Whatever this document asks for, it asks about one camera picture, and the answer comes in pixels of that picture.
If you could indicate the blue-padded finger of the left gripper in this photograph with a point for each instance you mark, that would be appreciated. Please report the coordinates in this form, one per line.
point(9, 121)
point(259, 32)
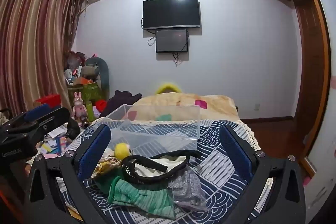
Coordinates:
point(37, 112)
point(51, 121)

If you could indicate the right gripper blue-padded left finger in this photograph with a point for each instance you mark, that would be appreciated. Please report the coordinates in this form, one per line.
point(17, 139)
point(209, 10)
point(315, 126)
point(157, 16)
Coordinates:
point(77, 166)

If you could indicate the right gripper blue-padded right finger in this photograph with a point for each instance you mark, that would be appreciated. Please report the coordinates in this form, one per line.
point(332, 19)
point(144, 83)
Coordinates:
point(256, 168)

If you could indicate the yellow floral fabric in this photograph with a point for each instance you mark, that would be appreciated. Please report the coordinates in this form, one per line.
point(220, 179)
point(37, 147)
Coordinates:
point(105, 165)

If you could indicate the yellow felt ball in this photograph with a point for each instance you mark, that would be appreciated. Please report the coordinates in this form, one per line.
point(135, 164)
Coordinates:
point(121, 151)

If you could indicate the black pouch with chain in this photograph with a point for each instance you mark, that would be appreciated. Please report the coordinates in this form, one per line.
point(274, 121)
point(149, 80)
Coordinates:
point(153, 170)

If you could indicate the green knitted cloth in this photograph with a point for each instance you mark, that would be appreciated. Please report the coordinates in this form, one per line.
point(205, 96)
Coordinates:
point(152, 199)

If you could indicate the red box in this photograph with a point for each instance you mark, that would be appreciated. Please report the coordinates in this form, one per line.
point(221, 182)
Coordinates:
point(53, 100)

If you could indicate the pink rabbit toy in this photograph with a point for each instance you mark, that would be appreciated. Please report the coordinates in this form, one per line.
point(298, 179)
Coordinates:
point(79, 108)

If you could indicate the blue white patterned tablecloth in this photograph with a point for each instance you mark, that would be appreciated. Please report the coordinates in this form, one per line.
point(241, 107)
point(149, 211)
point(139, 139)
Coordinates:
point(219, 180)

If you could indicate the green cylinder bottle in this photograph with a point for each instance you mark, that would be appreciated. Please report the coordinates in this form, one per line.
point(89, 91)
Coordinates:
point(90, 112)

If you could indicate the green cardboard box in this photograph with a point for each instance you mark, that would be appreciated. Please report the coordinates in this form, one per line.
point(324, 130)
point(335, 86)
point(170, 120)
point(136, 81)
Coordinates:
point(89, 92)

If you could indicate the red plush item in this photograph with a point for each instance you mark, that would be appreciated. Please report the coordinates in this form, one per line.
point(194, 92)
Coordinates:
point(100, 105)

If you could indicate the teal grey plush toy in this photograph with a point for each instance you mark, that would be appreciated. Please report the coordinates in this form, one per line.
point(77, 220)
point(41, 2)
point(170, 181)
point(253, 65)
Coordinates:
point(96, 69)

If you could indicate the grey glittery pouch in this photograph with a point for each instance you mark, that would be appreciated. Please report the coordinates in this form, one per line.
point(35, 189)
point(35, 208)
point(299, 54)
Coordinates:
point(185, 190)

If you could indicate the dark purple garment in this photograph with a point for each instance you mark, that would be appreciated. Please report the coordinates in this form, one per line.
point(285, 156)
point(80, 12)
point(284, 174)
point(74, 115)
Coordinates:
point(120, 98)

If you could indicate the clear plastic storage box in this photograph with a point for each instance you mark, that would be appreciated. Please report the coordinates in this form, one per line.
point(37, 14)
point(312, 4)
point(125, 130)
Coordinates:
point(150, 131)

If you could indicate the striped brown curtain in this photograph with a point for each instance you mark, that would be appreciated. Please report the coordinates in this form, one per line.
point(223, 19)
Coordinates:
point(36, 40)

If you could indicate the beige patterned quilt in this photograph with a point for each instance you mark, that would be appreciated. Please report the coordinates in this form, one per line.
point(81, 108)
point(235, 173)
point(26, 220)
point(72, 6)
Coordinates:
point(215, 107)

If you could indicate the yellow fluffy plush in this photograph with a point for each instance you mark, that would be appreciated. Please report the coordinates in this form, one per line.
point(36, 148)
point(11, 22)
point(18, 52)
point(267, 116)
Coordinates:
point(168, 88)

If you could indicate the small wall monitor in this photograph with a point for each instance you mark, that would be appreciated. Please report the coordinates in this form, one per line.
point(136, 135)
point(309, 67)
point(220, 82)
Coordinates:
point(172, 41)

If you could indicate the large wall television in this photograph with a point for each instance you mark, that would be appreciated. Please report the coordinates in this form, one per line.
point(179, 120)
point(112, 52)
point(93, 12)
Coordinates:
point(159, 14)

